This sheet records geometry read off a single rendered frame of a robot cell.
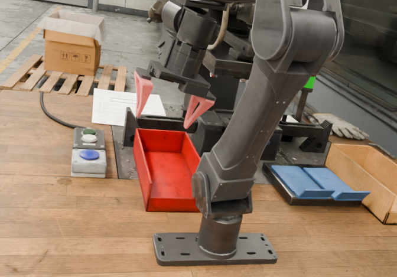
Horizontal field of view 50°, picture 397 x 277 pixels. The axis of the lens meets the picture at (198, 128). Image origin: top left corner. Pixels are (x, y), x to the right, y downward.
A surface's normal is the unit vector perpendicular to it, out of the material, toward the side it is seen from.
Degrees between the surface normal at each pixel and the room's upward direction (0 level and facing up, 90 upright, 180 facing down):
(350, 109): 90
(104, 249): 0
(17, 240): 0
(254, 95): 96
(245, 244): 0
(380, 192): 90
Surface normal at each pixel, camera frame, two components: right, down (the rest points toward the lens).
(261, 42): -0.88, 0.02
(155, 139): 0.23, 0.39
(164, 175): 0.17, -0.92
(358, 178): -0.96, -0.07
